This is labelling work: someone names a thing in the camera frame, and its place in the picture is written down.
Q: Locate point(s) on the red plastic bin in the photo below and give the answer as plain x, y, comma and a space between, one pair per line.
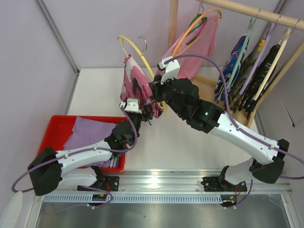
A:
71, 132

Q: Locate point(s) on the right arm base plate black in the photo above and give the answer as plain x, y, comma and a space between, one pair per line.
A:
213, 184

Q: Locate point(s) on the wooden clothes rack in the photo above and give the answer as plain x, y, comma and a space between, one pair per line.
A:
205, 84

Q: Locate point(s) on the yellow hanger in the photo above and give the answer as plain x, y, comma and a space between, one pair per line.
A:
123, 38

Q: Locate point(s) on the olive camouflage trousers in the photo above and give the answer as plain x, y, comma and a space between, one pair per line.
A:
244, 72

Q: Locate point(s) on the mint green hanger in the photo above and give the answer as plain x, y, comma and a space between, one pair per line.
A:
243, 49

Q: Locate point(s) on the orange hanger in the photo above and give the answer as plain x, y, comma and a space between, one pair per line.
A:
197, 19

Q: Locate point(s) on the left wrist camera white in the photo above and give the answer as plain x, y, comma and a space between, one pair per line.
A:
131, 105

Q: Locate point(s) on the purple hanger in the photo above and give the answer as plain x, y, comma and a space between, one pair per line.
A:
263, 48

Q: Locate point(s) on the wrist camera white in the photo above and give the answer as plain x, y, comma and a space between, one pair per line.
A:
131, 105
170, 67

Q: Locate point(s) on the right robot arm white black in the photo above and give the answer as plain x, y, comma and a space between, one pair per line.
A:
266, 163

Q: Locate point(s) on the pink camouflage trousers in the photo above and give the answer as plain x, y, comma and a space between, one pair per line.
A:
136, 85

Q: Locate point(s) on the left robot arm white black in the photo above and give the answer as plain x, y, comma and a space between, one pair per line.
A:
77, 167

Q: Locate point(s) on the cream hanger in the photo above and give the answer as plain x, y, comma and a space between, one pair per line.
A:
282, 44

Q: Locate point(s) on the aluminium mounting rail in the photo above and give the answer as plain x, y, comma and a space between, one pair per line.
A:
182, 182

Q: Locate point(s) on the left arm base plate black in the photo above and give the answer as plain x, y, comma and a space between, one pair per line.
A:
107, 183

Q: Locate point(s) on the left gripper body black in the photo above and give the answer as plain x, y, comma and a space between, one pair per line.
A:
144, 111

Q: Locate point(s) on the blue patterned trousers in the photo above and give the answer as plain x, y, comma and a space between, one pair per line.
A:
228, 69

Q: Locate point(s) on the black patterned trousers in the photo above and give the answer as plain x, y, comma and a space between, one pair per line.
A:
247, 103

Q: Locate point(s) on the white slotted cable duct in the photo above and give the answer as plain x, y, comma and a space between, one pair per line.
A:
133, 198

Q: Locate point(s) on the purple folded garment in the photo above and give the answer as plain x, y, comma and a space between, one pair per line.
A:
86, 132

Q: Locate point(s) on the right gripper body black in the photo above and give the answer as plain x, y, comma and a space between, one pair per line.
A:
156, 88

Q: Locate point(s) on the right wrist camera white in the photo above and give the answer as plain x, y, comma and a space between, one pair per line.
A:
170, 67

